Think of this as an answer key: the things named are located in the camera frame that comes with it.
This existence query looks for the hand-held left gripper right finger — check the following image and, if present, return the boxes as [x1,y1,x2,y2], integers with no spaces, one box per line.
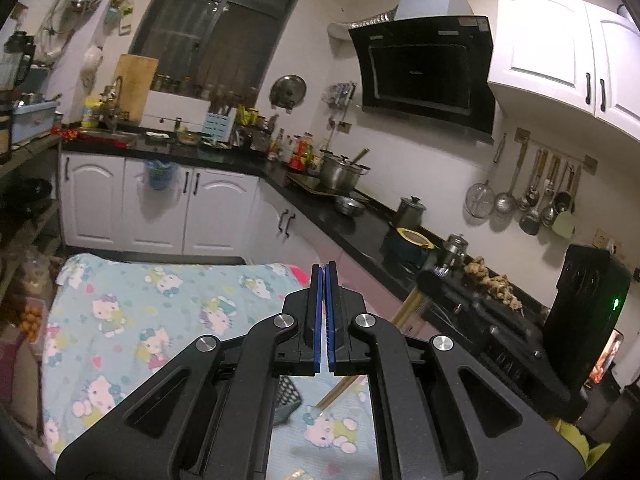
[325,261,587,480]

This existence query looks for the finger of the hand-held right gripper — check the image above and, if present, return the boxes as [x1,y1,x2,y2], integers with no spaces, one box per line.
[425,271,546,353]
[417,280,576,418]

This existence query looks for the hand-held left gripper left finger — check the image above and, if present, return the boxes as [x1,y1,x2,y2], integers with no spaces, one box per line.
[55,262,324,480]

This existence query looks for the chopstick pair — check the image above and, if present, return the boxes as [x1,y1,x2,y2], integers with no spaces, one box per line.
[315,287,426,409]

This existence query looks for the dark green utensil holder basket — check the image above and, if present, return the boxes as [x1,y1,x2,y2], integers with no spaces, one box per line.
[272,375,304,429]

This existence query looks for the pile of ginger roots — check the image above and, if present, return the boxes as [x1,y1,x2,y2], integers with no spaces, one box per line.
[462,256,525,311]

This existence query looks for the steel teapot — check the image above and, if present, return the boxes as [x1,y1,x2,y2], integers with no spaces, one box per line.
[435,232,472,277]

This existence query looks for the dark blue pot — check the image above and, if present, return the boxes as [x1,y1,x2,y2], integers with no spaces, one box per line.
[381,227,442,269]

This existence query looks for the pale green scoop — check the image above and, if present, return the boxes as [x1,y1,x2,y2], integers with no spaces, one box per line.
[551,165,584,239]

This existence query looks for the black kitchen countertop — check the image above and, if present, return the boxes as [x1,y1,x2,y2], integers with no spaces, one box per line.
[60,129,551,322]

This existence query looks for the hanging steel spatula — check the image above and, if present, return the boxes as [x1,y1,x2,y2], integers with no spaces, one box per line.
[520,156,561,236]

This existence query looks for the small lidded steel pot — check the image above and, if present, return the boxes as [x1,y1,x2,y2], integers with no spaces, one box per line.
[396,196,429,232]

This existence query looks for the small steel bowl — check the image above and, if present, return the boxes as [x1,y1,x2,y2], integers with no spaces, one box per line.
[334,196,369,219]

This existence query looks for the hanging steel ladle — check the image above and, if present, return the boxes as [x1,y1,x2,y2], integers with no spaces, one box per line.
[495,132,530,214]

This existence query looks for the hanging steel spoon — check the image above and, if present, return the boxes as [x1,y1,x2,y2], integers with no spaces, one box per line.
[517,149,549,212]

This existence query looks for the yellow cloth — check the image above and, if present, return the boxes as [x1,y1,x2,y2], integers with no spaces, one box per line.
[554,417,602,462]

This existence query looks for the steel stockpot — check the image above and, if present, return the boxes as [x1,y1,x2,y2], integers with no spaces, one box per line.
[319,152,372,197]

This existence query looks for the cluster of condiment bottles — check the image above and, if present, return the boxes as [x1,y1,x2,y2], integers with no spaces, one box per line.
[270,127,324,172]

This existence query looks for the blue cartoon cat blanket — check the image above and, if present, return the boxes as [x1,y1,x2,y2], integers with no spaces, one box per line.
[40,252,381,480]

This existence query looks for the blue knife block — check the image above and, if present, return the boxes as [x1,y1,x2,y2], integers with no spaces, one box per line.
[202,105,237,144]

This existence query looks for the small hanging tool rack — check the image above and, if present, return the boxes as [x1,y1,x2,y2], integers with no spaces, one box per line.
[322,81,359,112]

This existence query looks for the steel pot lid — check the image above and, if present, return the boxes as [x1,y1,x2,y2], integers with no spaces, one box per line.
[270,74,307,112]

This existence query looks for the black range hood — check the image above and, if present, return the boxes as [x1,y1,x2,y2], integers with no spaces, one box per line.
[348,0,497,144]

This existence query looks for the white base kitchen cabinets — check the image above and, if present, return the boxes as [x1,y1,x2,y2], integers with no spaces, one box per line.
[59,152,426,311]

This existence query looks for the white countertop box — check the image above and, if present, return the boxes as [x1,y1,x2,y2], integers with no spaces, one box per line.
[142,90,222,134]

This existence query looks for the row of spice jars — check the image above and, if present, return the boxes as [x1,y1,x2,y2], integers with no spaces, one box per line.
[150,74,252,102]

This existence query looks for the bag of oranges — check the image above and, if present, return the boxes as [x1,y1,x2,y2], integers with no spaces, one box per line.
[15,299,47,342]

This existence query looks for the wooden cutting board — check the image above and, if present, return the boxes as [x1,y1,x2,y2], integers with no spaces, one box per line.
[114,54,160,126]

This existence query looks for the steel faucet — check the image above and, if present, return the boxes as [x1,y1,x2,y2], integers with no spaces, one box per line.
[100,76,131,132]

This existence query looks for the yellow jar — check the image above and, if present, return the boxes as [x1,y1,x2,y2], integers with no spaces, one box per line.
[81,96,104,129]

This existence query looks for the dark kitchen window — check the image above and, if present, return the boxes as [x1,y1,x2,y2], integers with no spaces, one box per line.
[127,0,315,106]

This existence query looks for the black wok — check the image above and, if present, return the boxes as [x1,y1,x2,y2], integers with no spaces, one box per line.
[0,177,54,217]

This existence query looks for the metal shelf rack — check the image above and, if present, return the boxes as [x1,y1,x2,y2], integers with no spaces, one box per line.
[0,132,64,271]

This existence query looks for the hanging cleaning brushes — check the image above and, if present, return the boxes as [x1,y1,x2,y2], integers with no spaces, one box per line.
[105,0,137,37]

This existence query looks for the black blender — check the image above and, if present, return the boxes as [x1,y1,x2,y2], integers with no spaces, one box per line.
[0,30,39,94]

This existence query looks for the wall utensil rail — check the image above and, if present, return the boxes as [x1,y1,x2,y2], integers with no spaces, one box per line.
[515,129,599,174]

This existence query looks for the white wall cabinet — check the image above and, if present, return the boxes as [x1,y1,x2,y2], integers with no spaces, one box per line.
[486,0,640,142]

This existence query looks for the silver exhaust duct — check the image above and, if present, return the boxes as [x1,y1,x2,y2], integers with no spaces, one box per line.
[327,9,397,42]

